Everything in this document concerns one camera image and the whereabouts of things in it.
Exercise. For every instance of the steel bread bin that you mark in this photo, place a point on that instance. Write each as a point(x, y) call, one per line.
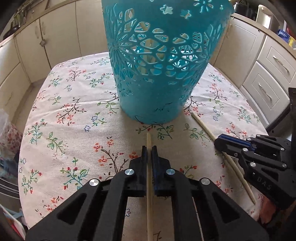
point(266, 18)

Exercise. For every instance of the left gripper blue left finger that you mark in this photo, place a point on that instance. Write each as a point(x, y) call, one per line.
point(142, 173)

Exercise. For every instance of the floral linen tablecloth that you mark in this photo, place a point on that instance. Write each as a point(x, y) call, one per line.
point(77, 131)

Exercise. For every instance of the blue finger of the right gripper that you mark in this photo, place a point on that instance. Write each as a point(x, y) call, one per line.
point(235, 141)
point(232, 151)

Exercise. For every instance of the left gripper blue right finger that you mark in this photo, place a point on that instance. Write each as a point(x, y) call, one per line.
point(161, 180)

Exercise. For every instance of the teal perforated plastic basket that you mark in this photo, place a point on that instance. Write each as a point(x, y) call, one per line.
point(159, 50)

